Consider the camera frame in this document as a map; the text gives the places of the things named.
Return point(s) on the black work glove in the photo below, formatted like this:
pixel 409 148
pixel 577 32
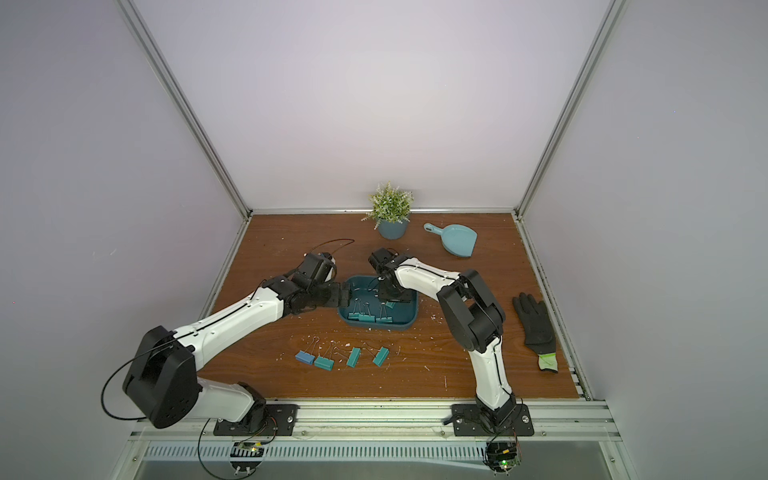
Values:
pixel 540 336

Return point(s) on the small potted green plant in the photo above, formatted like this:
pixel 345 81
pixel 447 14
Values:
pixel 390 210

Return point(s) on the right controller board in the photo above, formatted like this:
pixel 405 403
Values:
pixel 502 457

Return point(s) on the teal binder clip two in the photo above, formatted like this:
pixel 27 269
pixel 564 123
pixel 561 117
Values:
pixel 351 355

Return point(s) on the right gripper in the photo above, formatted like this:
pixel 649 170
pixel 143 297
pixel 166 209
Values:
pixel 389 287

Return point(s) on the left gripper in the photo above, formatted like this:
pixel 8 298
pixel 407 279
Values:
pixel 336 298

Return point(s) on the teal binder clip three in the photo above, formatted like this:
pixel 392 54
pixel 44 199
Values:
pixel 380 354

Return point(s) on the teal binder clip one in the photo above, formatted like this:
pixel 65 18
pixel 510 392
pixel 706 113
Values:
pixel 324 359

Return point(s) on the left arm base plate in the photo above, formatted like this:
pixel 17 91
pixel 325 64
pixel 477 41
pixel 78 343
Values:
pixel 262 420

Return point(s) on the light teal dustpan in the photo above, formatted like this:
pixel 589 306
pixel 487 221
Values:
pixel 456 239

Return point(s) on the controller board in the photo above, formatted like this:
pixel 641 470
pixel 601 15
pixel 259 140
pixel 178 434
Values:
pixel 502 457
pixel 246 457

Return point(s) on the aluminium front rail frame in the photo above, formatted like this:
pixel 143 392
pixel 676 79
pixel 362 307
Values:
pixel 378 430

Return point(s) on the blue binder clip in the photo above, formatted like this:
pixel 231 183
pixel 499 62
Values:
pixel 309 354

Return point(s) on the teal plastic storage box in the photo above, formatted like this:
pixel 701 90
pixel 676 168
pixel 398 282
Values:
pixel 365 289

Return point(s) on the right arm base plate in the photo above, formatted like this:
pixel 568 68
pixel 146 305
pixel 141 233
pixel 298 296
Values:
pixel 474 420

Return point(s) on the teal binder clip four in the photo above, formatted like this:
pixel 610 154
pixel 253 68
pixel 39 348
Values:
pixel 356 314

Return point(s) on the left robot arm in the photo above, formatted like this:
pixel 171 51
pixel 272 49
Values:
pixel 163 381

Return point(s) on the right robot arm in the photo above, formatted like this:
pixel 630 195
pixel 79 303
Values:
pixel 473 315

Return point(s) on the left controller board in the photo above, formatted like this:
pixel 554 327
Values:
pixel 246 457

